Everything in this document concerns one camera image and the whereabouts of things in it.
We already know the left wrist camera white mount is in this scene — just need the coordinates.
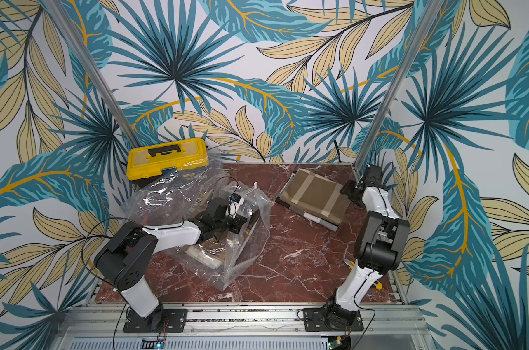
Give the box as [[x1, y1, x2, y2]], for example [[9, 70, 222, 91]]
[[228, 194, 245, 218]]

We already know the cream blue plaid blanket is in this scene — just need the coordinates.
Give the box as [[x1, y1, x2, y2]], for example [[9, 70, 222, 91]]
[[186, 241, 225, 269]]

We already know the right aluminium corner post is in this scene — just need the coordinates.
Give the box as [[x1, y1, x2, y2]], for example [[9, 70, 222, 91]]
[[354, 1, 443, 176]]

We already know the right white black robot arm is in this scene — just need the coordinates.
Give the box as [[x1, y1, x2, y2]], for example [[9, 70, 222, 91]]
[[323, 165, 410, 329]]

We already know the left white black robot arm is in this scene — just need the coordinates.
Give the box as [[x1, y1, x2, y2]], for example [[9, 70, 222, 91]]
[[94, 195, 248, 332]]

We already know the aluminium corner post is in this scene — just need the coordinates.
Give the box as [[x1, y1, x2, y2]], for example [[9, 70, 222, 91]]
[[43, 0, 140, 148], [354, 1, 443, 176]]

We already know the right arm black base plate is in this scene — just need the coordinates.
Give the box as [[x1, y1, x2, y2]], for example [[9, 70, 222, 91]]
[[302, 308, 364, 332]]

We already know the yellow utility knife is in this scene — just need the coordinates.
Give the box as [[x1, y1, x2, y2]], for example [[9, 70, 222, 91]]
[[343, 258, 383, 290]]

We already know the clear plastic vacuum bag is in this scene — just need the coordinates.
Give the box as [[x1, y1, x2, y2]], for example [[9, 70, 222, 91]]
[[121, 160, 273, 290]]

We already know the brown beige striped blanket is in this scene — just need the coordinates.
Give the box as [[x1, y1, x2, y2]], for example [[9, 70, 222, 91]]
[[276, 169, 350, 226]]

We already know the left aluminium corner post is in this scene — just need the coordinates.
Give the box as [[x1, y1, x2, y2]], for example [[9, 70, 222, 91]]
[[43, 0, 140, 148]]

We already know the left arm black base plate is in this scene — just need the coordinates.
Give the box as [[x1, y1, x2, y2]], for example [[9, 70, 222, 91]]
[[123, 309, 187, 334]]

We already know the aluminium front rail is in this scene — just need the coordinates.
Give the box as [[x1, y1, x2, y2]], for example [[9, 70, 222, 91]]
[[50, 303, 436, 349]]

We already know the yellow black toolbox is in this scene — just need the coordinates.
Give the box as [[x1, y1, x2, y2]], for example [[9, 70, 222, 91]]
[[127, 138, 209, 181]]

